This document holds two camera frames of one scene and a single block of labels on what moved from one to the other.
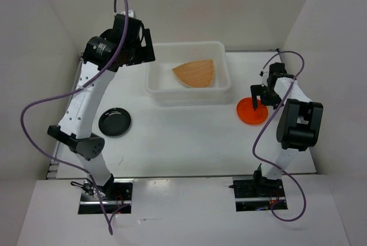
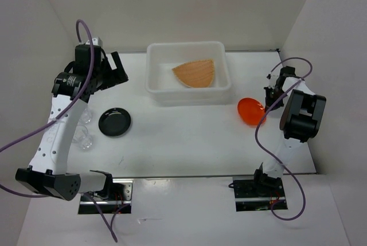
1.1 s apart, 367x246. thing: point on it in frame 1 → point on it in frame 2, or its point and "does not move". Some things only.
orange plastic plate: (248, 115) does not move
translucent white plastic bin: (167, 89) does not move
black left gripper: (145, 53) → (116, 76)
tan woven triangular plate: (196, 74) does not move
